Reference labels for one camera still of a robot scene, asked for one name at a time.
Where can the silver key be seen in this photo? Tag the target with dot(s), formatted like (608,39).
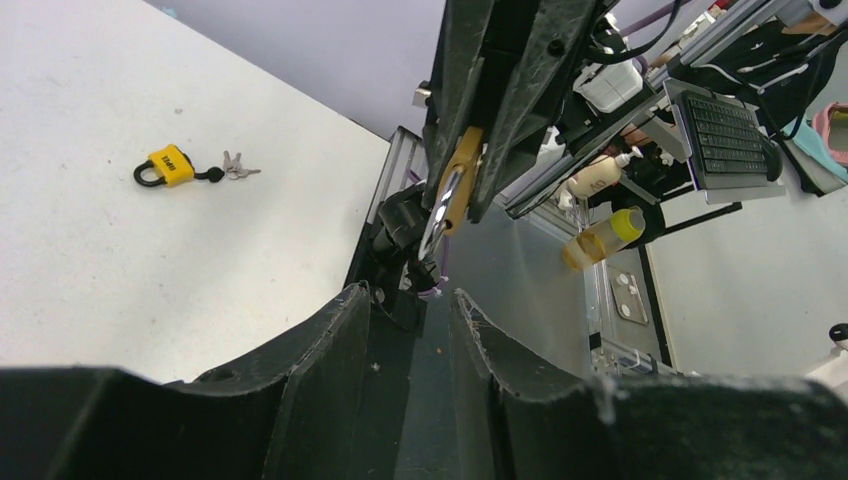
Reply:
(232,169)

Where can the brass padlock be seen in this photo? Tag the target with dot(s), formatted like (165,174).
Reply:
(453,192)

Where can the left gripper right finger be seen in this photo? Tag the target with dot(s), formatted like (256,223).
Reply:
(518,416)

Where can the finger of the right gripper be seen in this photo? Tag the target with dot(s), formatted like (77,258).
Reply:
(554,33)
(456,71)

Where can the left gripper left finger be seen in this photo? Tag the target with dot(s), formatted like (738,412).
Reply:
(284,410)

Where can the black computer keyboard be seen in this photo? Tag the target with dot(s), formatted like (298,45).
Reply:
(726,149)

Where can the yellow padlock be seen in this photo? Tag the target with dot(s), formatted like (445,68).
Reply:
(166,167)

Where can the white pump lotion bottle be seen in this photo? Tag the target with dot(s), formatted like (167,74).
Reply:
(604,171)

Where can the yellow capped clear bottle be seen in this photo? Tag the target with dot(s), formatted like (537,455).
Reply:
(604,238)

